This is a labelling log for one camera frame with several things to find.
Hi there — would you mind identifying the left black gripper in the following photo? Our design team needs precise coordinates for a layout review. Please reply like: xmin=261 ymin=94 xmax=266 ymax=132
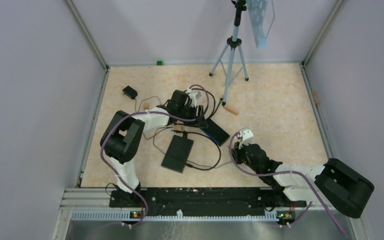
xmin=177 ymin=104 xmax=208 ymax=129

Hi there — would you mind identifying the black network switch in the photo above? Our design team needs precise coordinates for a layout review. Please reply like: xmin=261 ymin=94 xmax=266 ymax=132
xmin=161 ymin=135 xmax=194 ymax=174
xmin=200 ymin=118 xmax=230 ymax=147

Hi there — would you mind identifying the black power adapter with cord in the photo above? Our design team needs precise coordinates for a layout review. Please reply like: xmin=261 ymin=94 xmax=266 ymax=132
xmin=122 ymin=85 xmax=234 ymax=170

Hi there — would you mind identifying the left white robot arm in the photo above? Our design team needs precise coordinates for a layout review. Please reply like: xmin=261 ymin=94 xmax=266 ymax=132
xmin=99 ymin=88 xmax=209 ymax=207

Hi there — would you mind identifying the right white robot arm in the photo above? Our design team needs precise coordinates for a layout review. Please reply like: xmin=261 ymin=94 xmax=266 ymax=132
xmin=229 ymin=142 xmax=375 ymax=219

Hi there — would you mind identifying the long wooden block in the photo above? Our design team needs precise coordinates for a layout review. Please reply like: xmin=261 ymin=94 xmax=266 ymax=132
xmin=223 ymin=104 xmax=239 ymax=116

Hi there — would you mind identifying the wooden cube near adapter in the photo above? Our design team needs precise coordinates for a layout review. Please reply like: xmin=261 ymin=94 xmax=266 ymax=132
xmin=142 ymin=102 xmax=150 ymax=110

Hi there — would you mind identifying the perforated white panel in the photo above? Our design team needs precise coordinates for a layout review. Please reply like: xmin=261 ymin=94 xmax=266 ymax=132
xmin=246 ymin=0 xmax=276 ymax=50

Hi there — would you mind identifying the black coiled ethernet cable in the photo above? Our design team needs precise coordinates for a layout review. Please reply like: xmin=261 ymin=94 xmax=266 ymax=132
xmin=170 ymin=88 xmax=226 ymax=120

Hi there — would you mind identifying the wooden cube near switch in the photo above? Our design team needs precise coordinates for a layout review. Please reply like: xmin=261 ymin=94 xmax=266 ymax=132
xmin=174 ymin=124 xmax=184 ymax=132

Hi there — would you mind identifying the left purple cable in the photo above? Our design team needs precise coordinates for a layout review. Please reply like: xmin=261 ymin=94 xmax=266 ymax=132
xmin=99 ymin=84 xmax=211 ymax=229

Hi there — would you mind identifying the purple cable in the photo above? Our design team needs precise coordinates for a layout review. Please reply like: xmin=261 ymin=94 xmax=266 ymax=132
xmin=99 ymin=84 xmax=211 ymax=229
xmin=227 ymin=131 xmax=350 ymax=238

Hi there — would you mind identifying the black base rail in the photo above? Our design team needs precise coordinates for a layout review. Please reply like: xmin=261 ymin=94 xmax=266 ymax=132
xmin=109 ymin=187 xmax=307 ymax=217

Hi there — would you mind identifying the wooden block on frame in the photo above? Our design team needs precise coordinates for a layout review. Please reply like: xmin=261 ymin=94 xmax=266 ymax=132
xmin=311 ymin=91 xmax=320 ymax=106

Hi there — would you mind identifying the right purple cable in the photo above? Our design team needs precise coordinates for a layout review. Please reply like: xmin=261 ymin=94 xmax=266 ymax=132
xmin=227 ymin=131 xmax=350 ymax=238

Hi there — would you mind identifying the silver camera tripod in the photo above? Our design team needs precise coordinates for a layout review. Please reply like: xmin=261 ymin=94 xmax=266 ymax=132
xmin=208 ymin=0 xmax=249 ymax=106

